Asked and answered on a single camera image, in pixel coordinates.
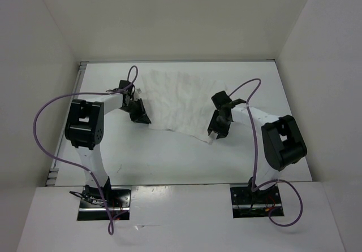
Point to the white fabric skirt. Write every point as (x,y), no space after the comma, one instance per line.
(180,102)

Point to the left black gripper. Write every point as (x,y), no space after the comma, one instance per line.
(141,116)

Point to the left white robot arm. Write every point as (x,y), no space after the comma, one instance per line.
(85,131)

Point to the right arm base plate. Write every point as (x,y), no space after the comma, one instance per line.
(246,204)

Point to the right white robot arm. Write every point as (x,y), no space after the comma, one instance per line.
(277,139)

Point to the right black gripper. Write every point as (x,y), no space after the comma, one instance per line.
(222,132)

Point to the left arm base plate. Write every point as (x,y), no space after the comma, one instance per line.
(92,207)

